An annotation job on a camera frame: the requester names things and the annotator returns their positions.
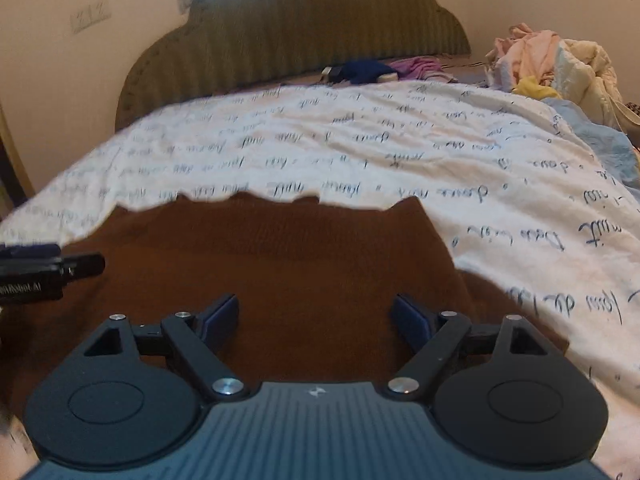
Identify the olive green scalloped headboard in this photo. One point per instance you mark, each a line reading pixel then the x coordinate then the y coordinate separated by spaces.
pixel 225 45

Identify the yellow cloth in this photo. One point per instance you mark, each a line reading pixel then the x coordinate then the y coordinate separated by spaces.
pixel 530 87

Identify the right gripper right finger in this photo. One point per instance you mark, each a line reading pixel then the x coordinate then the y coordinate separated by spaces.
pixel 435 339

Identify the pink and cream clothes pile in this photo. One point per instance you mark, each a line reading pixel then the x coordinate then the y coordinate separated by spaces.
pixel 580 70

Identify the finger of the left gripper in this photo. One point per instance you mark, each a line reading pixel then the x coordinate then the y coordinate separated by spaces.
pixel 79 267

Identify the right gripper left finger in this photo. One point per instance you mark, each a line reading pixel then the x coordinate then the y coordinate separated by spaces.
pixel 189 344

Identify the purple garment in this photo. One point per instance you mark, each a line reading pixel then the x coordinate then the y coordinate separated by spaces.
pixel 421 68

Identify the light blue cloth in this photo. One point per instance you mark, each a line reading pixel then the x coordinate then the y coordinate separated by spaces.
pixel 612 147

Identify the white wall socket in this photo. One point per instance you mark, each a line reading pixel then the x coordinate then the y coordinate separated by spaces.
pixel 89 15

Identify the dark blue garment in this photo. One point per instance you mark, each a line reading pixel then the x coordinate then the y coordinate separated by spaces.
pixel 359 72

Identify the brown knit garment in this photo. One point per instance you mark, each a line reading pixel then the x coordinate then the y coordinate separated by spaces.
pixel 314 282

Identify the white script-print duvet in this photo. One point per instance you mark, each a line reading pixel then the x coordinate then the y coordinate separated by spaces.
pixel 513 192

